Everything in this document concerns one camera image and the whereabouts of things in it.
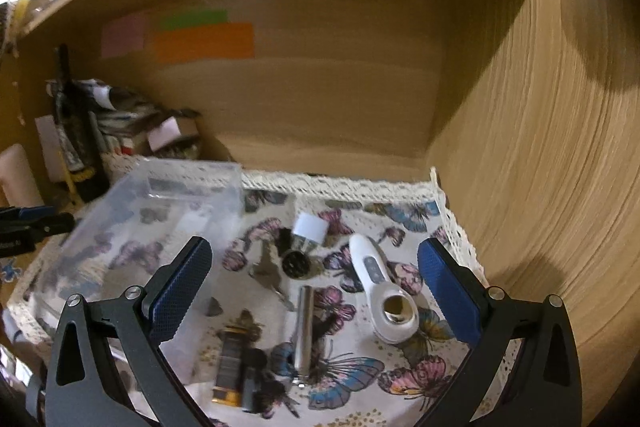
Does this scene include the white paper note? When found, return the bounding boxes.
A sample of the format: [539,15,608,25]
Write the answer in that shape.
[35,115,65,183]

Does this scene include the green sticky note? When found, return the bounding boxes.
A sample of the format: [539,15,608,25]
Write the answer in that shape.
[156,8,228,31]

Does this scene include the black round cap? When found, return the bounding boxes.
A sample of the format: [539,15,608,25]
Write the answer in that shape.
[281,251,311,280]

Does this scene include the butterfly print lace cloth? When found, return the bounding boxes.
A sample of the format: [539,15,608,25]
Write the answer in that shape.
[6,152,522,427]

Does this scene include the silver metal cylinder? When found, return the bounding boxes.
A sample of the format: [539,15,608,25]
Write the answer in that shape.
[293,285,314,388]

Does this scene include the white power plug adapter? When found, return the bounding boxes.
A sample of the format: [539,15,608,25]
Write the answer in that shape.
[291,212,330,254]

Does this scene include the cream ceramic mug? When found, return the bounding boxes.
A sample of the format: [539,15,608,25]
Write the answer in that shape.
[0,144,43,207]

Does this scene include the clear plastic storage box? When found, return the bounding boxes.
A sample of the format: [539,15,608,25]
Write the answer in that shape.
[27,159,245,384]

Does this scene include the pink sticky note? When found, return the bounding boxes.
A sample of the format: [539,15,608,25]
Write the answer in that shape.
[101,12,146,58]

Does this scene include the black gold lighter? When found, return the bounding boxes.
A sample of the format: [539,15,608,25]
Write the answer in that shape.
[212,326,250,407]

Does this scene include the orange sticky note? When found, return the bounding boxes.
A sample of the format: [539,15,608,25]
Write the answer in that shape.
[148,23,255,64]

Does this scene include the blue cartoon sticker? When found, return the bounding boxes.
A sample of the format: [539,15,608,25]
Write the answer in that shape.
[1,258,23,284]

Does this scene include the white handheld massager device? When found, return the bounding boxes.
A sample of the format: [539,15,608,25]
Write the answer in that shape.
[349,234,419,345]

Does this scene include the stack of papers and books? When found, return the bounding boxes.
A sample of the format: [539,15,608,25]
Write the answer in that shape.
[47,79,201,157]

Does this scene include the dark wine bottle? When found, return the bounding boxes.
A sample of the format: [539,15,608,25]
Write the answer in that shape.
[51,43,110,204]

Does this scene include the small black clip microphone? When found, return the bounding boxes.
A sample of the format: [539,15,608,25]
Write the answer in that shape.
[242,348,268,414]

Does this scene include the metal keys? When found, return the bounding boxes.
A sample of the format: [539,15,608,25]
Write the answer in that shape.
[248,241,296,312]

